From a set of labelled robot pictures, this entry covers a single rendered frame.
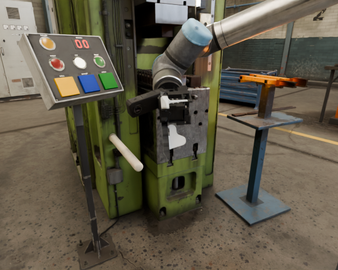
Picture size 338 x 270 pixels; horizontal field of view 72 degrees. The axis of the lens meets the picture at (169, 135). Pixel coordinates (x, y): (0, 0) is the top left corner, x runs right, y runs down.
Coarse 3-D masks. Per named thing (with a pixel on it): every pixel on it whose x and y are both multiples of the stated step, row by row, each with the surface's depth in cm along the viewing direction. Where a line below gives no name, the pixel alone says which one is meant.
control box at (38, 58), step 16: (32, 48) 84; (64, 48) 93; (80, 48) 99; (96, 48) 105; (32, 64) 86; (48, 64) 86; (64, 64) 91; (96, 64) 102; (112, 64) 109; (48, 80) 85; (48, 96) 86; (80, 96) 92; (96, 96) 99; (112, 96) 112
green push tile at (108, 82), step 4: (100, 76) 101; (104, 76) 103; (108, 76) 104; (112, 76) 106; (100, 80) 101; (104, 80) 102; (108, 80) 104; (112, 80) 105; (104, 84) 101; (108, 84) 103; (112, 84) 104; (116, 84) 106; (104, 88) 101; (108, 88) 102; (112, 88) 104
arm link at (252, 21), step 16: (272, 0) 67; (288, 0) 65; (304, 0) 63; (320, 0) 62; (336, 0) 62; (240, 16) 71; (256, 16) 68; (272, 16) 67; (288, 16) 66; (304, 16) 67; (224, 32) 73; (240, 32) 72; (256, 32) 71
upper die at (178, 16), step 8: (144, 8) 130; (152, 8) 122; (160, 8) 121; (168, 8) 123; (176, 8) 125; (184, 8) 127; (136, 16) 142; (144, 16) 132; (152, 16) 123; (160, 16) 122; (168, 16) 124; (176, 16) 126; (184, 16) 128; (136, 24) 144; (144, 24) 134; (152, 24) 128; (160, 24) 128; (168, 24) 128; (176, 24) 128
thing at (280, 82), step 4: (244, 76) 151; (248, 76) 149; (252, 80) 145; (256, 80) 142; (260, 80) 139; (268, 80) 134; (272, 80) 132; (276, 80) 128; (280, 80) 127; (284, 80) 126; (276, 84) 129; (280, 84) 128; (284, 84) 126; (288, 84) 124; (292, 84) 122
